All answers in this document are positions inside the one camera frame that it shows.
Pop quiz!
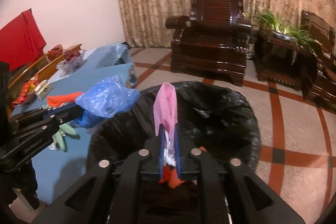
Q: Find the green rubber glove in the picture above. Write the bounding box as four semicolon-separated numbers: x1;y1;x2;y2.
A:
49;123;80;152

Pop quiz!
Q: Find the long orange foam net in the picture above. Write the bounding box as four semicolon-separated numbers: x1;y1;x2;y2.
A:
47;92;83;107

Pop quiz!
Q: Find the wooden bench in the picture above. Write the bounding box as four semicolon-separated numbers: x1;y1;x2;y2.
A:
6;44;81;116

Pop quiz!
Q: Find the potted green plant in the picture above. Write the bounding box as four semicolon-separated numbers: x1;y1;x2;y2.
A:
254;9;315;54

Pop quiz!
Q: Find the black trash bag bin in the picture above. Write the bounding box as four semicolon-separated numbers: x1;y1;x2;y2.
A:
86;81;262;224

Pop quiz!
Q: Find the pink mesh drawstring pouch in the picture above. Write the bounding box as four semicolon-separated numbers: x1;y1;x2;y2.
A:
153;83;178;167

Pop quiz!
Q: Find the orange foam net sleeve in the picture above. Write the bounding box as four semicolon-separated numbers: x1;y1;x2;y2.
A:
158;146;208;189

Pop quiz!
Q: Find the tissue box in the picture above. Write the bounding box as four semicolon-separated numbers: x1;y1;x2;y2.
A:
34;80;53;100

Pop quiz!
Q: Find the red cloth cover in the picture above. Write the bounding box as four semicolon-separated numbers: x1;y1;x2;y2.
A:
0;9;46;72

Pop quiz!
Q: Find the red fruit in bowl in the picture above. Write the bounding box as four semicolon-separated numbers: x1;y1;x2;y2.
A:
64;50;80;61

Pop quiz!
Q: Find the dark wooden side table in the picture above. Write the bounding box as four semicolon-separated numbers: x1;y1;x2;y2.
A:
254;28;317;91

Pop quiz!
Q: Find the red snack wrapper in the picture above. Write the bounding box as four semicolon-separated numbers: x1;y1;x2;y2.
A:
12;76;39;107

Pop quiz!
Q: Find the red bag on bench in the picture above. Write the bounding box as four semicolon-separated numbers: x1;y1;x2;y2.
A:
47;44;63;61

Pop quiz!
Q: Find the blue plastic bag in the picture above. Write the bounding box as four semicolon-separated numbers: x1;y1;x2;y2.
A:
75;76;139;128

